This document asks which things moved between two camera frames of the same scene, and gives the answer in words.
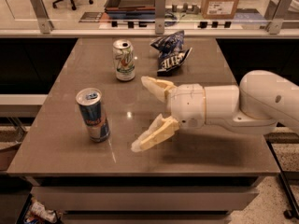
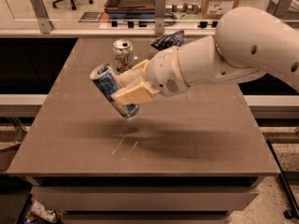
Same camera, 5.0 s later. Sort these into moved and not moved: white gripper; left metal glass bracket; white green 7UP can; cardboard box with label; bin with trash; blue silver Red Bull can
Moved: white gripper; blue silver Red Bull can
Not moved: left metal glass bracket; white green 7UP can; bin with trash; cardboard box with label
